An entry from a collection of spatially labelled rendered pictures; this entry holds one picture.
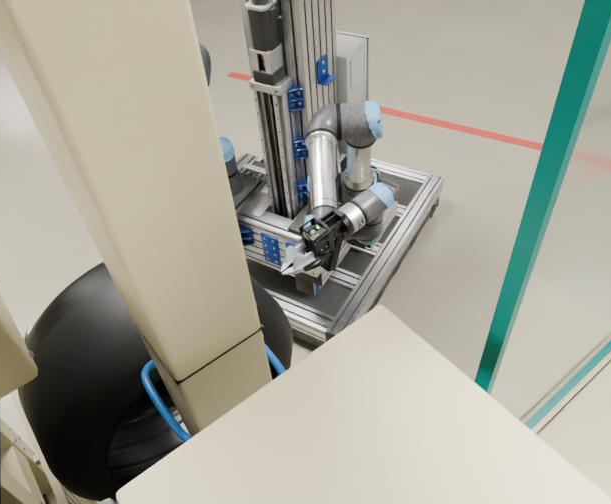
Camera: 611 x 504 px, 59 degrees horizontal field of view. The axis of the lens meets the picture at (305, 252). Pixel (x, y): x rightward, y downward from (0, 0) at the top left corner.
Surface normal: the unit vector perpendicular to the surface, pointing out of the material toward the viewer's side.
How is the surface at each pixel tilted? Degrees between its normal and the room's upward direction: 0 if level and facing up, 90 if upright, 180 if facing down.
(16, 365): 90
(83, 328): 21
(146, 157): 90
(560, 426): 0
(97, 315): 14
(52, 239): 0
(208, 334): 90
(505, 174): 0
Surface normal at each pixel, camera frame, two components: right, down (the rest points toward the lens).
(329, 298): -0.07, -0.69
